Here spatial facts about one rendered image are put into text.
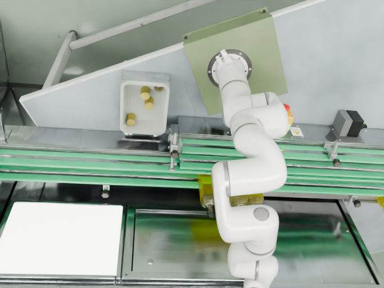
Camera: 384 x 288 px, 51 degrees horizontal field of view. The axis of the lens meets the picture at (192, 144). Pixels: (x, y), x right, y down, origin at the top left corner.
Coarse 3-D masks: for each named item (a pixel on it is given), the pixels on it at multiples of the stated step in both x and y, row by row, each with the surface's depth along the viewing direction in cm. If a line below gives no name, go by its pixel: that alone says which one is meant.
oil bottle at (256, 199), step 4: (248, 196) 149; (252, 196) 148; (256, 196) 149; (260, 196) 149; (252, 200) 147; (256, 200) 147; (260, 200) 148; (248, 204) 149; (252, 204) 148; (256, 204) 147; (260, 204) 148
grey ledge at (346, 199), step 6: (270, 192) 174; (276, 192) 174; (282, 192) 174; (324, 198) 179; (330, 198) 179; (336, 198) 179; (342, 198) 179; (348, 198) 180; (360, 198) 180; (366, 198) 180; (372, 198) 181
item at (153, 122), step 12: (132, 84) 143; (144, 84) 143; (156, 84) 143; (132, 96) 154; (156, 96) 155; (168, 96) 147; (120, 108) 148; (132, 108) 157; (144, 108) 157; (156, 108) 158; (120, 120) 152; (144, 120) 161; (156, 120) 161; (132, 132) 155; (144, 132) 156; (156, 132) 156
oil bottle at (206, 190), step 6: (198, 174) 158; (204, 174) 155; (198, 180) 158; (204, 180) 152; (210, 180) 153; (204, 186) 149; (210, 186) 150; (204, 192) 147; (210, 192) 147; (204, 198) 145; (210, 198) 145; (204, 204) 146
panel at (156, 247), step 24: (144, 216) 155; (168, 216) 156; (192, 216) 158; (120, 240) 144; (144, 240) 146; (168, 240) 147; (192, 240) 148; (216, 240) 150; (120, 264) 136; (144, 264) 137; (168, 264) 139; (192, 264) 140; (216, 264) 141
